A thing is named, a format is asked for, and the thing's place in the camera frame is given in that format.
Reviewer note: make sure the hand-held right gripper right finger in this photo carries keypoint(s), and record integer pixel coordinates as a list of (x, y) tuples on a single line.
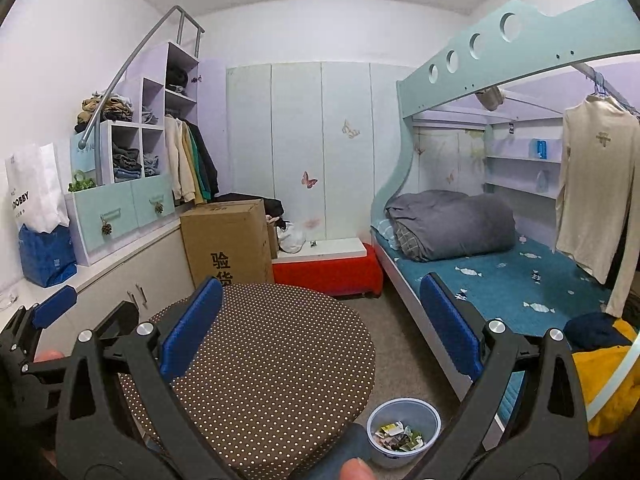
[(450, 327)]

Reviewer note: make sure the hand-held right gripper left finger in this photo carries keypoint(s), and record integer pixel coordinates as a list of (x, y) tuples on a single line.
[(192, 330)]

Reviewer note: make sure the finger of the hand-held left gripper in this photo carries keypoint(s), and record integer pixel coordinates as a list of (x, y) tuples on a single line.
[(120, 320), (55, 305)]

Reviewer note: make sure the light blue plastic bin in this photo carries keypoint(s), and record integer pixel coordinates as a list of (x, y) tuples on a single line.
[(425, 412)]

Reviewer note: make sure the pile of wrappers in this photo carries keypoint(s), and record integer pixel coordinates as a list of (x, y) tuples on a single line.
[(400, 437)]

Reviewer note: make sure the person's left hand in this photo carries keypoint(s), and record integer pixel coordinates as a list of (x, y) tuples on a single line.
[(50, 356)]

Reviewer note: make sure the person's right hand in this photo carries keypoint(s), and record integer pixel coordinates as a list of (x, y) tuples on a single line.
[(357, 471)]

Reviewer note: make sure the grey low cabinet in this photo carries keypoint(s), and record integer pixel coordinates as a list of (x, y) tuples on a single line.
[(150, 265)]

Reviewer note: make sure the round polka-dot table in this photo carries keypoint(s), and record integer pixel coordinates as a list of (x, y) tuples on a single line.
[(280, 360)]

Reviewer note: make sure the large cardboard box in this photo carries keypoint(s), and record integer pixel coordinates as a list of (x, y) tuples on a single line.
[(225, 240)]

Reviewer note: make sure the grey duvet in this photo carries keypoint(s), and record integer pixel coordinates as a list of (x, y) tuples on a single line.
[(450, 225)]

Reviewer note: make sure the blue striped pillow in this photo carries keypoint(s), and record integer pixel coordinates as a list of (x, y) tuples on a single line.
[(385, 232)]

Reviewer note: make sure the small cardboard box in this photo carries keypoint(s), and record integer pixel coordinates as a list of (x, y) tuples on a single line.
[(271, 237)]

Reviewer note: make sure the small green plant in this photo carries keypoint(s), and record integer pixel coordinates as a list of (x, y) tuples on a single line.
[(80, 182)]

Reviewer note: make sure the white plastic bag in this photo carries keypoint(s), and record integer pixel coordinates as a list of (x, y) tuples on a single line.
[(291, 239)]

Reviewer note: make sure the red bench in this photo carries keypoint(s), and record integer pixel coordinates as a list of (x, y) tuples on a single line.
[(325, 272)]

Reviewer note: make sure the black clothing pile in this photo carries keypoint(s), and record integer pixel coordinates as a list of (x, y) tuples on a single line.
[(270, 207)]

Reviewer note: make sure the navy cloth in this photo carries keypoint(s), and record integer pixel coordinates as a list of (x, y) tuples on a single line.
[(595, 332)]

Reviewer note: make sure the white board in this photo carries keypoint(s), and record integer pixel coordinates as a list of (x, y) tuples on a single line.
[(325, 250)]

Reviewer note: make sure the dark folded clothes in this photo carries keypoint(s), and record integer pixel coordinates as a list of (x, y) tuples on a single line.
[(125, 160)]

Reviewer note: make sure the pale pink butterfly sticker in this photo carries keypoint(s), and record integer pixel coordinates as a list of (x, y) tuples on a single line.
[(312, 222)]

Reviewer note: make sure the pale yellow hanging shirt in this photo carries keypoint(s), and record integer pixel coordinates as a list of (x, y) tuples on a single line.
[(192, 165)]

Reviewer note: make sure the green hanging shirt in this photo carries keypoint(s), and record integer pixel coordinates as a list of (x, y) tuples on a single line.
[(201, 165)]

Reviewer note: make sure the black hanging coat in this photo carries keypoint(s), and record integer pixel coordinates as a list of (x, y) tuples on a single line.
[(210, 165)]

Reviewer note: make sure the cream hanging jacket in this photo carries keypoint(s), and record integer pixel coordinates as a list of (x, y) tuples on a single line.
[(175, 160)]

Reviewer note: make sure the yellow jacket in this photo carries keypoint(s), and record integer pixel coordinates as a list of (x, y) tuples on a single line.
[(610, 385)]

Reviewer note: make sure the grey metal handrail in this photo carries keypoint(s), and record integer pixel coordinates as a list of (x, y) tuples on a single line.
[(87, 132)]

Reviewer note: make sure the cream sweater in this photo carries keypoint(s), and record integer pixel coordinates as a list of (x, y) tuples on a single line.
[(590, 185)]

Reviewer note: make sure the small blue box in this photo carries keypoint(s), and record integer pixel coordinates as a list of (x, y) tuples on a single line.
[(541, 149)]

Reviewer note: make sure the olive clothes pile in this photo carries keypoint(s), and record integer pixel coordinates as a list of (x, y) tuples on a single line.
[(105, 107)]

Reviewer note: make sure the grey folded clothes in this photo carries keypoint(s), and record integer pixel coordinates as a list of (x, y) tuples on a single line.
[(149, 117)]

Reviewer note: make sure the pale green wardrobe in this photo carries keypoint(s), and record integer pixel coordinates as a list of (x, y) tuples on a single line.
[(295, 135)]

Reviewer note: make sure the yellow butterfly sticker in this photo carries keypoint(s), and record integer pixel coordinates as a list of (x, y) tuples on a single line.
[(351, 130)]

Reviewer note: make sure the beige hanging cloth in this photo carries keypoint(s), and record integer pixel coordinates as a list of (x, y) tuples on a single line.
[(490, 98)]

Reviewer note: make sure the black folded clothes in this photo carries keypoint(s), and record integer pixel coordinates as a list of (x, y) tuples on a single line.
[(176, 77)]

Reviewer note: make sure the lilac stair shelf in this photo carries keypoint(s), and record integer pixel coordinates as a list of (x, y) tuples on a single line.
[(145, 60)]

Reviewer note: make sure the blue clothes hanger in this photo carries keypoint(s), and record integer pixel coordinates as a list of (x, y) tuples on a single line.
[(625, 105)]

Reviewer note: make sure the lilac wall shelf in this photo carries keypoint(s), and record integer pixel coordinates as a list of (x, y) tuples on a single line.
[(515, 159)]

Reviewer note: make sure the teal bunk bed frame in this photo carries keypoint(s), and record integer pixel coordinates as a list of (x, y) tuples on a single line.
[(550, 50)]

